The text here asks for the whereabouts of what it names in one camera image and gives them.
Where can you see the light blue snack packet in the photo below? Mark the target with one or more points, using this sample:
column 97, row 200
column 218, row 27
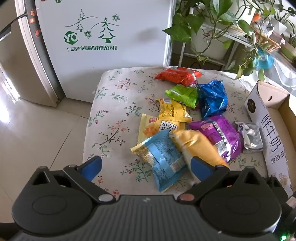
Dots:
column 161, row 160

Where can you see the wicker basket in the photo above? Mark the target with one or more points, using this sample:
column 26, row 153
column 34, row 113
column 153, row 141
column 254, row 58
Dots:
column 270, row 44

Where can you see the white metal plant rack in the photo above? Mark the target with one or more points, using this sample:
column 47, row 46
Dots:
column 231, row 34

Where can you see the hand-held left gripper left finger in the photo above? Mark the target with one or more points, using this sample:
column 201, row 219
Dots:
column 92, row 168

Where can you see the orange plastic item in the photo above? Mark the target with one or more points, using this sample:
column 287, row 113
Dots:
column 256, row 17

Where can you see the green snack packet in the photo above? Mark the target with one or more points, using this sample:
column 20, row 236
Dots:
column 182, row 95

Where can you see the yellow white-label snack packet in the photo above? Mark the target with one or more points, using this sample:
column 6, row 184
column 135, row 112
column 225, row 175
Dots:
column 150, row 126

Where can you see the cardboard box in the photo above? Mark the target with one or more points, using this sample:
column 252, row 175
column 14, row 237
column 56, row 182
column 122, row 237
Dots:
column 275, row 139

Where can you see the red snack packet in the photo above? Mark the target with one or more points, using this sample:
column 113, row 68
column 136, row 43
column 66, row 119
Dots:
column 178, row 75

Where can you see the white square plant pot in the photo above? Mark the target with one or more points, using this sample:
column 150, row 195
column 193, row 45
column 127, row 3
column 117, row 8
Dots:
column 279, row 26

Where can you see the white chest freezer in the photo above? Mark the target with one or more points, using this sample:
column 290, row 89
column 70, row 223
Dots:
column 104, row 64

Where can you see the blue foil snack packet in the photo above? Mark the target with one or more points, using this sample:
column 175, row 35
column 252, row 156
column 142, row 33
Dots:
column 212, row 99

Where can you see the pothos plant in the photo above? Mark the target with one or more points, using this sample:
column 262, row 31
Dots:
column 182, row 30

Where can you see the small yellow snack packet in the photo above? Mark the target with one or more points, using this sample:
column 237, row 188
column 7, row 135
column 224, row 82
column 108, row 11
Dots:
column 172, row 111

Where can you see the gold snack packet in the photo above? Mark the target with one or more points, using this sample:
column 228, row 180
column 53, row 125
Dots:
column 201, row 148

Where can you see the table with white cloth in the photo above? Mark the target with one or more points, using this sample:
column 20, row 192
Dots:
column 286, row 74

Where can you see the silver foil packet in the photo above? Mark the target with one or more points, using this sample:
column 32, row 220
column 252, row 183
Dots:
column 251, row 136

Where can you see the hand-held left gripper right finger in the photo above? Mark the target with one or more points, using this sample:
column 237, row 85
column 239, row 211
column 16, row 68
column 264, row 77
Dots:
column 201, row 170

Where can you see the green and white plant pot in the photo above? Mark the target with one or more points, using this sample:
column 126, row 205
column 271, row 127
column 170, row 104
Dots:
column 289, row 52

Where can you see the purple snack packet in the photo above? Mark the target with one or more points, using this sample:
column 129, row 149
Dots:
column 222, row 132

